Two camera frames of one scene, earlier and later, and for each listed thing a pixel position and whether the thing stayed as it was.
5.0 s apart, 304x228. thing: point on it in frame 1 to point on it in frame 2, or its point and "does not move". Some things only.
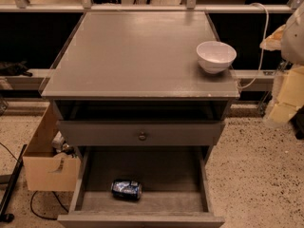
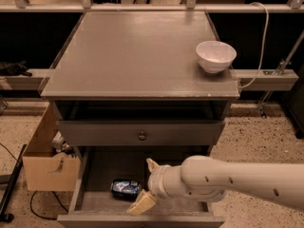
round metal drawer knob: x=142 y=137 does not move
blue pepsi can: x=126 y=188 does not move
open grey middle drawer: x=177 y=188 does not move
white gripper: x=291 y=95 to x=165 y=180
